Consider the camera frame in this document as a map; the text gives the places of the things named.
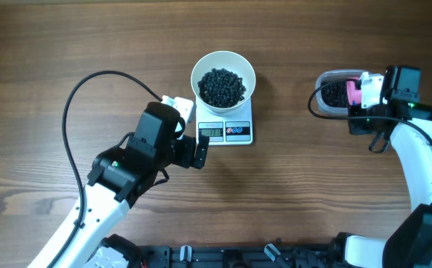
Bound black left camera cable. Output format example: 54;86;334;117
46;70;163;268

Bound white bowl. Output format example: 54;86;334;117
191;51;256;114

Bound pink scoop blue handle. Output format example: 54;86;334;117
346;77;362;106

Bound white digital kitchen scale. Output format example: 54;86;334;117
196;100;253;146

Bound black beans in bowl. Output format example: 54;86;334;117
197;68;247;108

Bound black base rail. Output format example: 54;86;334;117
85;233;351;268

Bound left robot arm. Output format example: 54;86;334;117
30;98;209;267

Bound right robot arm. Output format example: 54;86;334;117
342;66;432;267

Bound clear plastic container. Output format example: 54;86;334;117
315;69;364;116

